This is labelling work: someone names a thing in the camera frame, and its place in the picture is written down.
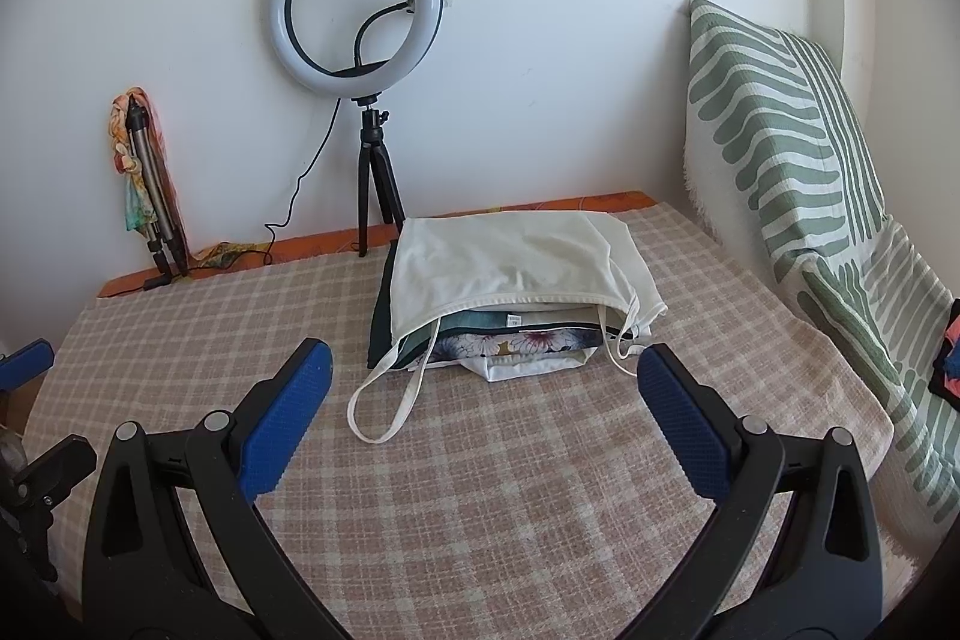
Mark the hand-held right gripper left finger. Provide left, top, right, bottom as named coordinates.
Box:
left=81, top=336, right=335, bottom=640

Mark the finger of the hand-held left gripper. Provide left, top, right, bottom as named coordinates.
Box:
left=0, top=434, right=100, bottom=587
left=0, top=340, right=56, bottom=395

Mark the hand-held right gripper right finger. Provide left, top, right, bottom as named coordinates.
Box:
left=615, top=342, right=886, bottom=640

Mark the white folded garment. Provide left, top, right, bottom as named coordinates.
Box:
left=463, top=347, right=602, bottom=384

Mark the orange bed sheet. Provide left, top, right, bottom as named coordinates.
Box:
left=97, top=190, right=653, bottom=300

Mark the yellow patterned cloth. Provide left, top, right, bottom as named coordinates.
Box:
left=191, top=241, right=256, bottom=272

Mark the floral folded garment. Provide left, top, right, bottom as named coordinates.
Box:
left=409, top=323, right=607, bottom=372

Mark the folded silver tripod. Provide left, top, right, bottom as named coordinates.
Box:
left=124, top=94, right=192, bottom=277

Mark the pink plaid blanket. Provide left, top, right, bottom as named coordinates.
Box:
left=22, top=201, right=897, bottom=640

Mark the colourful scarf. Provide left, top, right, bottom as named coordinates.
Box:
left=111, top=87, right=185, bottom=236

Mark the green patterned white cushion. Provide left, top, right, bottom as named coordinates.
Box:
left=795, top=220, right=960, bottom=528
left=682, top=0, right=887, bottom=285

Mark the small colourful cloth pile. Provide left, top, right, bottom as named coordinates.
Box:
left=930, top=299, right=960, bottom=397

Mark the black ring light tripod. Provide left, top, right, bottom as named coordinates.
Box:
left=352, top=96, right=410, bottom=259

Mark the black ring light cable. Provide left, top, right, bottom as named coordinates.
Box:
left=142, top=98, right=338, bottom=292

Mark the white ring light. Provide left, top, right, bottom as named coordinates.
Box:
left=270, top=0, right=442, bottom=103

